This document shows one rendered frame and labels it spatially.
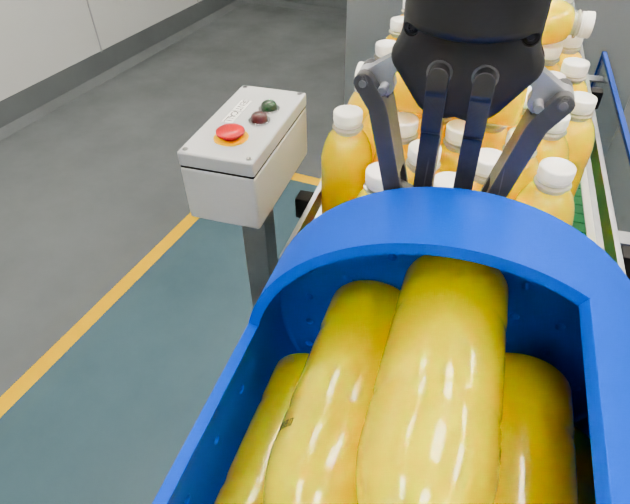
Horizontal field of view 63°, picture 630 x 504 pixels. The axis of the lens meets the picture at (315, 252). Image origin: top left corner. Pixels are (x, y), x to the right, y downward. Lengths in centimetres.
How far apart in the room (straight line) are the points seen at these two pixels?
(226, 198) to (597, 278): 45
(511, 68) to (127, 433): 156
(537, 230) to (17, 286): 215
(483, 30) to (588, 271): 15
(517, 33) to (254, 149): 41
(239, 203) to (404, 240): 39
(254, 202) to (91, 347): 140
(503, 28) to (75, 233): 230
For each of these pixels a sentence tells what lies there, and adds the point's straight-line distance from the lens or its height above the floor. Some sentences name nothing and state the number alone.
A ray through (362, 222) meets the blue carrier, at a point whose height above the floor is 122.
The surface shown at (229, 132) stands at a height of 111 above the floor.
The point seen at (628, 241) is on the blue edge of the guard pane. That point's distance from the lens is 89.
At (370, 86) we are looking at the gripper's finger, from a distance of 33.
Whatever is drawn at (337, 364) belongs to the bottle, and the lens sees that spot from 34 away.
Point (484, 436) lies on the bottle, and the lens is 28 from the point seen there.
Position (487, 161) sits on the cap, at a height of 111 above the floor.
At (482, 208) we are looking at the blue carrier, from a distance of 32.
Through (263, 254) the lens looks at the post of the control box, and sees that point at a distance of 81.
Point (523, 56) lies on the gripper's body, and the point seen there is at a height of 131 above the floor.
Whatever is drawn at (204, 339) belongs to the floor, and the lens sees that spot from 187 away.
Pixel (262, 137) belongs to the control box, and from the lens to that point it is 66.
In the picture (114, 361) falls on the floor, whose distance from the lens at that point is 190.
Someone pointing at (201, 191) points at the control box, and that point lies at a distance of 67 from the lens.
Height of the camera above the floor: 142
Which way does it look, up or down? 42 degrees down
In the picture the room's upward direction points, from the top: 1 degrees counter-clockwise
